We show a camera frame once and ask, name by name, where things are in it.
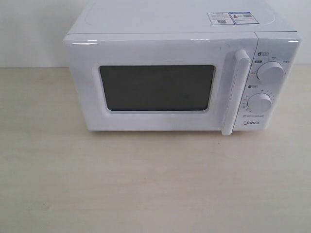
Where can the lower white timer knob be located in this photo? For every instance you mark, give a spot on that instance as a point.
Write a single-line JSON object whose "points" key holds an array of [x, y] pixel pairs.
{"points": [[259, 103]]}

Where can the white Midea microwave oven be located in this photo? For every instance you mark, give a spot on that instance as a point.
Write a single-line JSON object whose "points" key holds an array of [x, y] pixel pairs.
{"points": [[277, 40]]}

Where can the upper white control knob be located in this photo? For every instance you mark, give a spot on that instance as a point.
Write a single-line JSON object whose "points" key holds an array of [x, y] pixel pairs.
{"points": [[270, 73]]}

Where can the blue white warning sticker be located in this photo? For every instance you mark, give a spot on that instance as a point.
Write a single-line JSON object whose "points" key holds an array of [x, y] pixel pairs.
{"points": [[232, 18]]}

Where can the white microwave door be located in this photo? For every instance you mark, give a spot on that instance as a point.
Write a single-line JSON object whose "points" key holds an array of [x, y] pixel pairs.
{"points": [[160, 81]]}

